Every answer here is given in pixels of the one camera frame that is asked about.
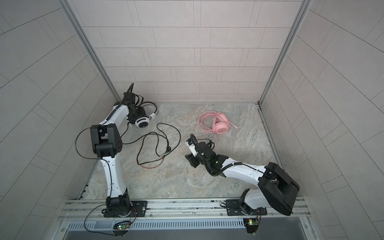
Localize white black headphones with cable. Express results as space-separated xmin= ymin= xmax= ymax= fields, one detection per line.
xmin=123 ymin=101 xmax=181 ymax=169

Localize pink headphones with cable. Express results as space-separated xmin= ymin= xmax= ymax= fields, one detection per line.
xmin=198 ymin=111 xmax=238 ymax=135

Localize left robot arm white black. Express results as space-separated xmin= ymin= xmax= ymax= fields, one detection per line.
xmin=90 ymin=83 xmax=149 ymax=218

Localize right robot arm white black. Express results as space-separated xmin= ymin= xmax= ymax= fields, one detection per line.
xmin=185 ymin=138 xmax=300 ymax=216

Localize right circuit board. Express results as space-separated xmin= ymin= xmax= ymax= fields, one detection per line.
xmin=243 ymin=219 xmax=260 ymax=234

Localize left circuit board green led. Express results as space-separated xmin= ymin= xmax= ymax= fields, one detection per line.
xmin=113 ymin=221 xmax=132 ymax=231

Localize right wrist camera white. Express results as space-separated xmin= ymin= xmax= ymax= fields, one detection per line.
xmin=186 ymin=138 xmax=198 ymax=157

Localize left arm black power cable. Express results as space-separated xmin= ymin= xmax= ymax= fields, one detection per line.
xmin=74 ymin=125 xmax=121 ymax=236

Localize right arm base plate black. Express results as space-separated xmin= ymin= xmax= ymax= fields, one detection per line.
xmin=220 ymin=199 xmax=268 ymax=216

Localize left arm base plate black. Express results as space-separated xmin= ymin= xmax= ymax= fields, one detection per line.
xmin=102 ymin=201 xmax=148 ymax=218

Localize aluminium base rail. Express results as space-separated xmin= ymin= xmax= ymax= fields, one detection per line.
xmin=58 ymin=197 xmax=311 ymax=232

